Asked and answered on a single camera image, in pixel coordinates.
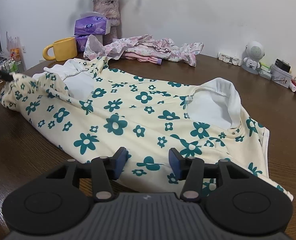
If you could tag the cream dress with green flowers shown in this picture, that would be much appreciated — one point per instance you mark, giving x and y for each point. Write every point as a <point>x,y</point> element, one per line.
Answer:
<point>143,120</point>

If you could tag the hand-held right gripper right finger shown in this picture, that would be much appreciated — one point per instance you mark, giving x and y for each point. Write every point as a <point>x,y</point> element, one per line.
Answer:
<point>175,163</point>

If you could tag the purple tissue pack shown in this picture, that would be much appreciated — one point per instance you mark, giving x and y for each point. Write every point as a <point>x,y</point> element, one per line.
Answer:
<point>90,26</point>
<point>81,42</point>

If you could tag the pale pink textured vase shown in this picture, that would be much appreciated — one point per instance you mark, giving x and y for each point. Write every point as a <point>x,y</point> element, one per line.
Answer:
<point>106,8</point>

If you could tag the pink knit garment purple cuffs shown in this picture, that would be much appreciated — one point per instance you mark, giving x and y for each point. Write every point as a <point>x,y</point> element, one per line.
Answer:
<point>143,57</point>

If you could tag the black charger adapter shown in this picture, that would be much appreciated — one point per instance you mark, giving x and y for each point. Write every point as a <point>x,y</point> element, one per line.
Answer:
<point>282,66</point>

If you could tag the clear acrylic organizer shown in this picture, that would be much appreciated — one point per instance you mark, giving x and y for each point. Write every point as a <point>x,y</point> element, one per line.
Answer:
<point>12,65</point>

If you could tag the grey printed tin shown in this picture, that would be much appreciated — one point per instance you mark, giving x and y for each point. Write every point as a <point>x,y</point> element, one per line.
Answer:
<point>281,78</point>

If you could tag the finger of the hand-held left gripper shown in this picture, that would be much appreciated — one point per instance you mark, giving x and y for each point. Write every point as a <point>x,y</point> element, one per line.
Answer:
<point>4,75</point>

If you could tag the yellow mug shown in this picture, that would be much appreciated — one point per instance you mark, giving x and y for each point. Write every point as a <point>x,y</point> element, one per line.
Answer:
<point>64,48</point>

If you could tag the clear printed plastic bag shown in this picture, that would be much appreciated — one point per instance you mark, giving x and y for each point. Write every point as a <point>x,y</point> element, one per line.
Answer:
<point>13,47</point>

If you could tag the green white small packets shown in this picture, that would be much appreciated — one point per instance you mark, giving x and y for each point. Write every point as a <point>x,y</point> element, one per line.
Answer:
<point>265,71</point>

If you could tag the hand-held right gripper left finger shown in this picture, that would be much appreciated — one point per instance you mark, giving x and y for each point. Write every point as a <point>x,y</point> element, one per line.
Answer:
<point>119,162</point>

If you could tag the white small tube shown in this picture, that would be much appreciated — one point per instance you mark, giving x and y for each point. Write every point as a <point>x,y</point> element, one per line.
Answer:
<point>293,87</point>

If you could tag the white hook strip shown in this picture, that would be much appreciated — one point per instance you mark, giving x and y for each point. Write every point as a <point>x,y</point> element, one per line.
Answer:
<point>229,58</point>

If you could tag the pink floral garment pile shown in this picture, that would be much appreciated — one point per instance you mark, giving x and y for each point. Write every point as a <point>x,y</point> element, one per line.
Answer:
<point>105,51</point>

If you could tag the white wall outlet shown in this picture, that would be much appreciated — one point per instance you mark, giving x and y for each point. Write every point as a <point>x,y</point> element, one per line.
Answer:
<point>23,49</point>

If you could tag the pink floral ruffled garment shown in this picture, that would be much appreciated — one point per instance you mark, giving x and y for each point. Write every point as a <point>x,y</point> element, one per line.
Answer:
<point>167,48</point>

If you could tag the white robot-shaped speaker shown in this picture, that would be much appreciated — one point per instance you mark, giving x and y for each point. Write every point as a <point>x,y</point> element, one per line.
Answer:
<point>254,51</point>

